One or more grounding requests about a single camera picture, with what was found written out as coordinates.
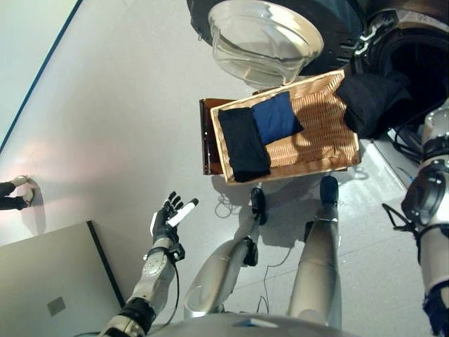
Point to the rectangular wicker laundry basket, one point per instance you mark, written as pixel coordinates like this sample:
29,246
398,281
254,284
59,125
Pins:
322,133

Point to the grey robot torso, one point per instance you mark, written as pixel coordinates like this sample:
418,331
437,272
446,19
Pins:
245,328

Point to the blue folded garment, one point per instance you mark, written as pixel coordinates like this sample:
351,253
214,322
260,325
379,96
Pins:
277,116

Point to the white shoe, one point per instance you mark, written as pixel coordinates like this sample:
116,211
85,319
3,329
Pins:
29,196

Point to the black trouser leg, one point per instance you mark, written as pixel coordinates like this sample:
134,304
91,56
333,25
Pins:
10,203
6,189

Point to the grey flat board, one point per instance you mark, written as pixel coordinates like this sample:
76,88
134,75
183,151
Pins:
52,274

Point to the grey front-load washing machine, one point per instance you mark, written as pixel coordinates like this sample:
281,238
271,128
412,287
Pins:
428,49

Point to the round glass washer door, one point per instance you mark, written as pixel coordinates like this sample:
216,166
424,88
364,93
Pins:
263,35

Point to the brown acrylic stand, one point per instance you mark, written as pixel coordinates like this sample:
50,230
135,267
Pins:
207,140

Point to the black object at left edge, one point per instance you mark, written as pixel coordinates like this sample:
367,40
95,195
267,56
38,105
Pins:
214,274

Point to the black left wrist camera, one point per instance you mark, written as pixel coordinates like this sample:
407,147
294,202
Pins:
178,252

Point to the long black folded garment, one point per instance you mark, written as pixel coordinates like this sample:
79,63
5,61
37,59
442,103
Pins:
245,147

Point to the black white robot left hand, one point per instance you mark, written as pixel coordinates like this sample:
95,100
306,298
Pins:
163,226

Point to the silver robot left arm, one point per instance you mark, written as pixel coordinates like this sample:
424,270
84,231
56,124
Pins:
154,270

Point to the silver robot right leg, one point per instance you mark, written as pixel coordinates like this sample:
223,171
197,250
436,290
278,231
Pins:
319,263

